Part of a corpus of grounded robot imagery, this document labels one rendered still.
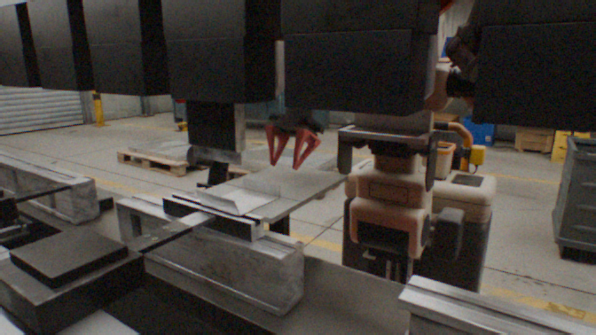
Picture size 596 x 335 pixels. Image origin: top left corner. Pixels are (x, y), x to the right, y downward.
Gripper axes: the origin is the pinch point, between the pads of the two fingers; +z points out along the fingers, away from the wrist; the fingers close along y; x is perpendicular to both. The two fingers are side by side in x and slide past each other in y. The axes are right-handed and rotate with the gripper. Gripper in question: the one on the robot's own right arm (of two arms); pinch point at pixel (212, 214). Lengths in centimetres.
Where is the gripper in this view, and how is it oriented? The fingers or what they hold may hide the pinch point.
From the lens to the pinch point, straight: 116.6
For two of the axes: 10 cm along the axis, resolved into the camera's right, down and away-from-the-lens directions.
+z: -1.6, 9.9, 0.6
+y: -6.3, -0.5, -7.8
